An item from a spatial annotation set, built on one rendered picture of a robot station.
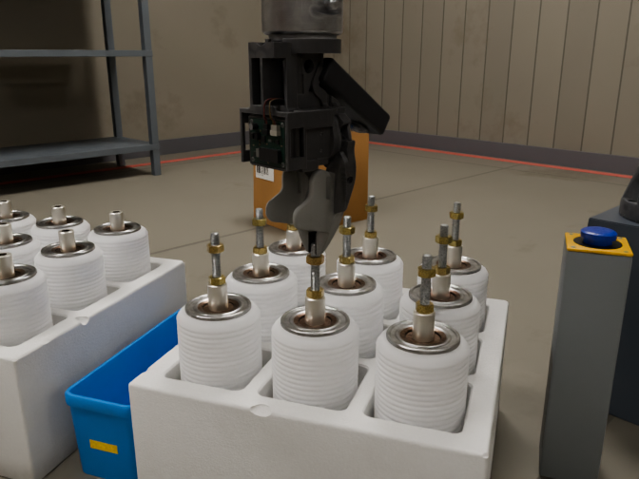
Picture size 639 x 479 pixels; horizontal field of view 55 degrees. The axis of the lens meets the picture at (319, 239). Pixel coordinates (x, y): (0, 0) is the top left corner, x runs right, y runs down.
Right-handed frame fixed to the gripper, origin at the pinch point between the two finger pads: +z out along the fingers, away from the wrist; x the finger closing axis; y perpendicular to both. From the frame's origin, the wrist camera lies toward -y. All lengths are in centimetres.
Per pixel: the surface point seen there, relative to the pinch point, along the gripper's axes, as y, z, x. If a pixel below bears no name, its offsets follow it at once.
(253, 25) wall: -191, -35, -259
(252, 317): 4.4, 9.7, -6.4
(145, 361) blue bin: 4.1, 26.3, -34.4
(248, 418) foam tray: 9.5, 17.6, -0.6
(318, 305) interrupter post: 1.1, 6.9, 0.9
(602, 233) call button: -28.8, 1.4, 17.6
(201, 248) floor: -47, 34, -99
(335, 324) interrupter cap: 0.0, 9.0, 2.4
